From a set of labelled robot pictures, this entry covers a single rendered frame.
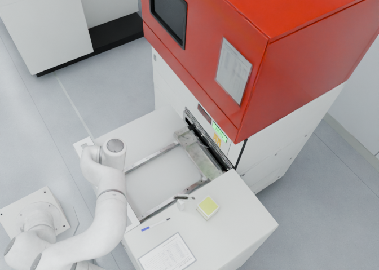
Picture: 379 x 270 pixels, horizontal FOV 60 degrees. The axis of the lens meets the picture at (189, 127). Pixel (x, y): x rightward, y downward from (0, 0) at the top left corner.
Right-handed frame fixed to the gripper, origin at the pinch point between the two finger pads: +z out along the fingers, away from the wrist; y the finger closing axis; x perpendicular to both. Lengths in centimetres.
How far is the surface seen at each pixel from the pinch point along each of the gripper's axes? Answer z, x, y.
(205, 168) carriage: 13, 5, -53
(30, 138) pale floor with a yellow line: 115, -129, 5
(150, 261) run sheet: 14.2, 31.4, -3.7
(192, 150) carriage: 13, -8, -53
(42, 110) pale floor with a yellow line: 111, -152, -13
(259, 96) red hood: -53, 15, -48
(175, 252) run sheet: 11.9, 34.1, -14.4
